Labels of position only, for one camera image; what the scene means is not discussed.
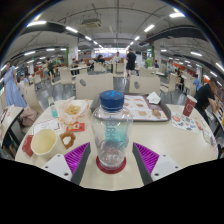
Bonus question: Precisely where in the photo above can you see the flat round red coaster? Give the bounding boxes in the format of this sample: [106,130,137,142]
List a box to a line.
[95,155,128,175]

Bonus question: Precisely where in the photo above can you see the clear plastic bag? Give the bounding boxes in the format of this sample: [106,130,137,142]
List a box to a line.
[201,128,214,146]

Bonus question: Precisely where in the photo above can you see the red sauce packet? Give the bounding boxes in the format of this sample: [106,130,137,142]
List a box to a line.
[194,119,205,132]
[65,121,86,133]

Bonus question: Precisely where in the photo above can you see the beige chair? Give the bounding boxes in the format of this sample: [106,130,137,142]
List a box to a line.
[75,73,114,100]
[128,74,161,96]

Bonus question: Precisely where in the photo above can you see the white paper napkin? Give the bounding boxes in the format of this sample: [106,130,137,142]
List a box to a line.
[146,91,162,105]

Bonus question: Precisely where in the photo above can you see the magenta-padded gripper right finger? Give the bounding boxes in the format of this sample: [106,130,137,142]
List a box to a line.
[131,142,184,186]

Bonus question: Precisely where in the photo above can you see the food wrapper paper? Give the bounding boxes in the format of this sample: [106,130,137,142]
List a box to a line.
[58,96,90,125]

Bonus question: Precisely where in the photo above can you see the ceiling air conditioner unit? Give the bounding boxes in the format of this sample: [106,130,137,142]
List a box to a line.
[81,17,102,29]

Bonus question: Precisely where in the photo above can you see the white printed paper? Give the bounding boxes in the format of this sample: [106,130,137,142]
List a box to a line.
[32,117,63,136]

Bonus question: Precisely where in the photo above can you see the pink bag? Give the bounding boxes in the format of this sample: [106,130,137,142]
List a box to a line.
[19,105,38,128]

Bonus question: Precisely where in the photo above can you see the red carton box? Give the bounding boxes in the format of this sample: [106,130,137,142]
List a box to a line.
[21,134,35,158]

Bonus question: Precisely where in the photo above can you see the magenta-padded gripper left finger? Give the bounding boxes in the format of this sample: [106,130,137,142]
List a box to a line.
[41,142,92,186]

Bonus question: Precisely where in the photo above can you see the brown fried ring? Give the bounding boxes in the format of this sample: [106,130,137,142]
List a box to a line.
[59,130,77,150]

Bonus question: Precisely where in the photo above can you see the person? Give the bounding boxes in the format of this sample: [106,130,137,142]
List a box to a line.
[194,77,221,126]
[2,61,28,108]
[45,57,56,84]
[125,48,138,78]

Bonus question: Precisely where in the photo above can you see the clear blue-capped water bottle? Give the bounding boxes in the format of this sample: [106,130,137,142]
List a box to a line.
[90,89,134,170]

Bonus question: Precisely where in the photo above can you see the cream paper cup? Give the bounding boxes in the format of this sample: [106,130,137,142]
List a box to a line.
[30,128,58,157]

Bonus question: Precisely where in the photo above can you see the ceiling lights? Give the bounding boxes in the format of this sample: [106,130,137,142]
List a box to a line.
[19,11,224,76]

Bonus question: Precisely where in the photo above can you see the small clear bottle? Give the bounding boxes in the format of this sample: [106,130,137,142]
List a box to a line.
[47,96,59,118]

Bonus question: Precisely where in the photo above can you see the brown food tray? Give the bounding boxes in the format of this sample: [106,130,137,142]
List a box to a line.
[89,93,172,123]

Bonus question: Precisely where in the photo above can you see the colourful sticker sheet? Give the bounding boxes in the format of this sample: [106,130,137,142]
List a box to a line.
[170,111,199,134]

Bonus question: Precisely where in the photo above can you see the red paper cup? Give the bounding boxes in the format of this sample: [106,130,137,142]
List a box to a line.
[182,94,198,118]

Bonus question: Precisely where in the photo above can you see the beige side table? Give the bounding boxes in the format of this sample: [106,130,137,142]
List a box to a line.
[0,105,25,148]

